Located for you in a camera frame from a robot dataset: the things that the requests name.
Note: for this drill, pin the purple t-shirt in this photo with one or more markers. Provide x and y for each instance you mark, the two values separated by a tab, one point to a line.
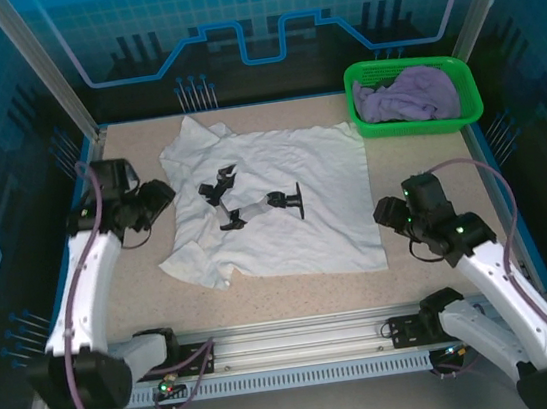
410	95

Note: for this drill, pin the aluminium mounting rail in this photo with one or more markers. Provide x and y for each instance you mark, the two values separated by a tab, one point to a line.
301	337

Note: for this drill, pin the aluminium table side rail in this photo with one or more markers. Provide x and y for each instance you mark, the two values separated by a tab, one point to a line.
95	152
476	142

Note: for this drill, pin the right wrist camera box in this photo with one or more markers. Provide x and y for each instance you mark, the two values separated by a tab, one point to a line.
425	192

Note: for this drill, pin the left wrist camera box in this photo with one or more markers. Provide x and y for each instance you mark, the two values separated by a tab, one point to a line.
111	178

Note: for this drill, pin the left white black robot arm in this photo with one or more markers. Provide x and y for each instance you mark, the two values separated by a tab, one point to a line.
87	279

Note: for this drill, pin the white t-shirt with robot print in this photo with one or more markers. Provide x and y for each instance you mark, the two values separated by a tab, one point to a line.
301	185

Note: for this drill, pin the small connector board with LEDs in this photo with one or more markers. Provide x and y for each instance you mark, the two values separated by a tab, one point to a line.
452	353
166	387

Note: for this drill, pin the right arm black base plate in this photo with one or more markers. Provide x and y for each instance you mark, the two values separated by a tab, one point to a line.
406	330

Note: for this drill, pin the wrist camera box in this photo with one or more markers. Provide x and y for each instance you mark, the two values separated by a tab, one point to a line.
111	178
425	192

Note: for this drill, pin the green plastic basket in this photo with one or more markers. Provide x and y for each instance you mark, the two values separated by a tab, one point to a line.
369	128

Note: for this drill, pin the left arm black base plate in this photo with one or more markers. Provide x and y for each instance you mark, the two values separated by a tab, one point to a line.
198	358

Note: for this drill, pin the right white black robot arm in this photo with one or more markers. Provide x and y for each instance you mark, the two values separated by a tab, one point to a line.
507	295

